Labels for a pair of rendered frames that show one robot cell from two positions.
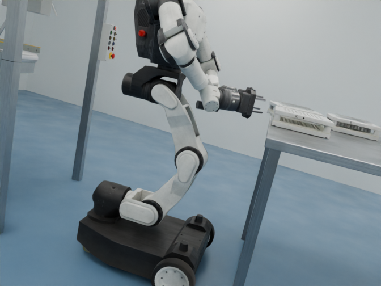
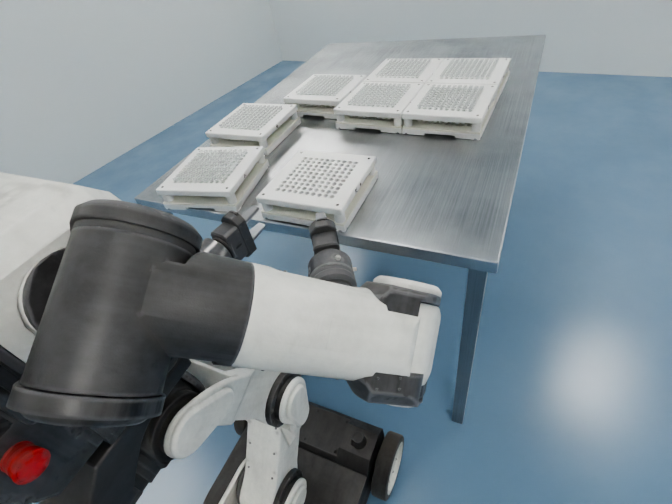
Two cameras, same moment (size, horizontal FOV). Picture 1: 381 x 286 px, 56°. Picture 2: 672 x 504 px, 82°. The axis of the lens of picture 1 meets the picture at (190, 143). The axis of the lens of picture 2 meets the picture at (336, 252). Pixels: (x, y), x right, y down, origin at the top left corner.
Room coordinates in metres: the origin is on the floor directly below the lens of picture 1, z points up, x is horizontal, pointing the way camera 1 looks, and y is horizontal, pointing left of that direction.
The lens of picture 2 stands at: (1.31, 0.36, 1.48)
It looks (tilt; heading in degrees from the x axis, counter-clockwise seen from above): 43 degrees down; 292
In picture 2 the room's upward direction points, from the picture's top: 12 degrees counter-clockwise
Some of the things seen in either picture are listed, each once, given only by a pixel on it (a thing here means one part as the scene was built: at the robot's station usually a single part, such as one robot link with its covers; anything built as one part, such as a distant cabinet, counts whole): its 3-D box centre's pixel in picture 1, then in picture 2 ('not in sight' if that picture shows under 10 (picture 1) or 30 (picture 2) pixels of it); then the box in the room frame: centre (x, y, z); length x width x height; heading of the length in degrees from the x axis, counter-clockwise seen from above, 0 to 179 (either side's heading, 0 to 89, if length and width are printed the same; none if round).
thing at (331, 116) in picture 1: (352, 121); (252, 120); (1.99, -0.84, 0.93); 0.25 x 0.24 x 0.02; 169
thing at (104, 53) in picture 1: (108, 42); not in sight; (2.68, 0.74, 1.06); 0.17 x 0.06 x 0.26; 175
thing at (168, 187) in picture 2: (294, 109); (212, 169); (1.99, -0.52, 0.93); 0.25 x 0.24 x 0.02; 179
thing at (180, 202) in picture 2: (292, 117); (218, 183); (1.99, -0.52, 0.88); 0.24 x 0.24 x 0.02; 89
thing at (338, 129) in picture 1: (349, 130); (256, 133); (1.99, -0.84, 0.88); 0.24 x 0.24 x 0.02; 79
